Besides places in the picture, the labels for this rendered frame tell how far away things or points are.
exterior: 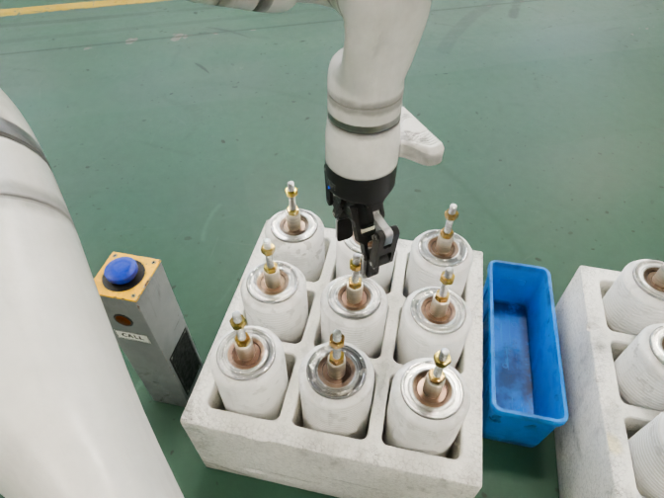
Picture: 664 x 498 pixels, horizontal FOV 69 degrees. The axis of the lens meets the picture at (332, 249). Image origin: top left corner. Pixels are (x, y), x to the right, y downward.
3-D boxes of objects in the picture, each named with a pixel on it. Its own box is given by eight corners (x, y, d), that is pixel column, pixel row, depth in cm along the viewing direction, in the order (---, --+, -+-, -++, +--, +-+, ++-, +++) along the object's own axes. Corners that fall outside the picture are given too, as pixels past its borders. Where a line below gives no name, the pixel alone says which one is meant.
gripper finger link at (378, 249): (373, 229, 49) (365, 257, 55) (381, 244, 49) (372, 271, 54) (396, 221, 50) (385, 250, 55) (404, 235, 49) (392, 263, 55)
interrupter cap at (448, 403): (449, 358, 61) (450, 355, 61) (472, 413, 56) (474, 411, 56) (392, 369, 60) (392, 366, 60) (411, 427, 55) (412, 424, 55)
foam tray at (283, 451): (454, 525, 71) (482, 488, 57) (205, 466, 76) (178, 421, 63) (461, 310, 96) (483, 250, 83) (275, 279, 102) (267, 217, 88)
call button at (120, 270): (131, 291, 61) (126, 282, 59) (103, 287, 61) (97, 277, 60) (146, 268, 63) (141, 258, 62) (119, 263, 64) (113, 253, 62)
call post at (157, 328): (191, 409, 82) (136, 303, 59) (153, 401, 83) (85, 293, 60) (207, 373, 87) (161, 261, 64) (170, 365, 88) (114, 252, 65)
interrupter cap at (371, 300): (354, 331, 64) (354, 328, 64) (316, 297, 68) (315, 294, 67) (391, 299, 68) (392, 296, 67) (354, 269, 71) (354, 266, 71)
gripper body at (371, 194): (311, 139, 51) (313, 205, 58) (347, 187, 46) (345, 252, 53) (373, 122, 53) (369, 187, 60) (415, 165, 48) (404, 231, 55)
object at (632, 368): (658, 448, 71) (734, 393, 58) (590, 433, 73) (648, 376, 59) (645, 388, 78) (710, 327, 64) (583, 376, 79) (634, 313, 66)
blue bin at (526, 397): (542, 455, 77) (570, 425, 69) (473, 441, 79) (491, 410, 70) (530, 305, 97) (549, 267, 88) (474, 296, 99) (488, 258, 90)
